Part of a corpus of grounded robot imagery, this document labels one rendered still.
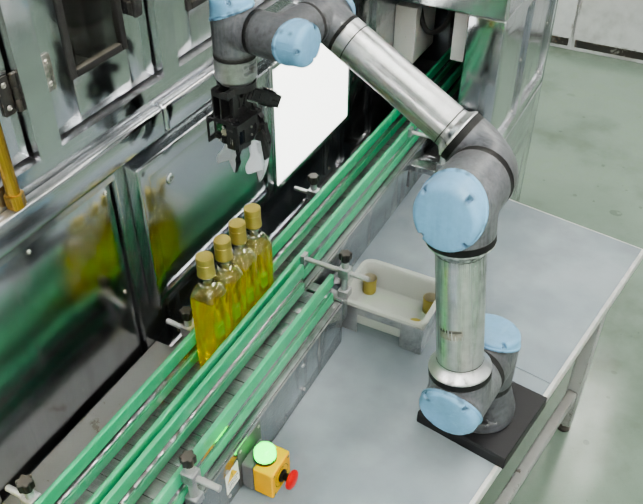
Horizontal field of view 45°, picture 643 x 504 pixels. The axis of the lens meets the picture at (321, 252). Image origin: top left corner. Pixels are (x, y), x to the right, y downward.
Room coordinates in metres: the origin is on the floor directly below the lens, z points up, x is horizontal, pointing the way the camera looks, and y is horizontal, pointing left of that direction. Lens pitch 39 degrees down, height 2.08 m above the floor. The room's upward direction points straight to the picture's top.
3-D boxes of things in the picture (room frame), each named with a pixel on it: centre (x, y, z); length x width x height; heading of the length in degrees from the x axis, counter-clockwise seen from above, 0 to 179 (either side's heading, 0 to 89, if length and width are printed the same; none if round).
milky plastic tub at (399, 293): (1.39, -0.17, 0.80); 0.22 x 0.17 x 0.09; 63
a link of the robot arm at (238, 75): (1.26, 0.15, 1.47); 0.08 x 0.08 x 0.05
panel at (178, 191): (1.58, 0.14, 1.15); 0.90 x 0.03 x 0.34; 153
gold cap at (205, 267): (1.13, 0.22, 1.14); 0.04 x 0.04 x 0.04
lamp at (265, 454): (0.92, 0.11, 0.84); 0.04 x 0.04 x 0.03
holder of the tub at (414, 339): (1.40, -0.15, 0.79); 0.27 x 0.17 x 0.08; 63
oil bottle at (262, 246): (1.28, 0.14, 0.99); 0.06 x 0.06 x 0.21; 62
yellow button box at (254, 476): (0.92, 0.11, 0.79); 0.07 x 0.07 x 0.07; 63
